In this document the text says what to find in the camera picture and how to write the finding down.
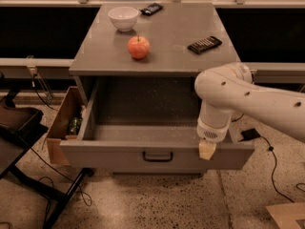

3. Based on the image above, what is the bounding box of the green can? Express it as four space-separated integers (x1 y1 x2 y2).
68 117 82 135

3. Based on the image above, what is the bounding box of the black power adapter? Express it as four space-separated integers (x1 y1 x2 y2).
241 128 260 141

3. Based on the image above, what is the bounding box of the grey top drawer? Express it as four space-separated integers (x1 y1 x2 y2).
61 76 254 174

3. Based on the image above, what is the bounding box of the red apple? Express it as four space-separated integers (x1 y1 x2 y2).
128 35 151 59

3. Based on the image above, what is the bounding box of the cardboard sheet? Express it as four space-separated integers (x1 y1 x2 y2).
266 202 305 229

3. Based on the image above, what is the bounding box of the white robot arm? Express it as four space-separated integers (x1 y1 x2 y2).
194 63 305 160

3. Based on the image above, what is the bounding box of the brown cardboard box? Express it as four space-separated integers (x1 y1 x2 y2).
46 87 83 165

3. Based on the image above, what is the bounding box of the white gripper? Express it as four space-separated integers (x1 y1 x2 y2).
196 119 230 160

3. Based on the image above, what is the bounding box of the black floor cable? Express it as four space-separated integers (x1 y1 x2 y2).
231 113 305 203

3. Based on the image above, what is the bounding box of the white ceramic bowl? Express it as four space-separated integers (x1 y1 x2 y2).
108 7 139 31

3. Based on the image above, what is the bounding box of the grey drawer cabinet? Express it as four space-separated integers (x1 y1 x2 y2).
69 2 247 177

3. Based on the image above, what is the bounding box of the black snack packet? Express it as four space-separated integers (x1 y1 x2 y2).
140 3 163 16

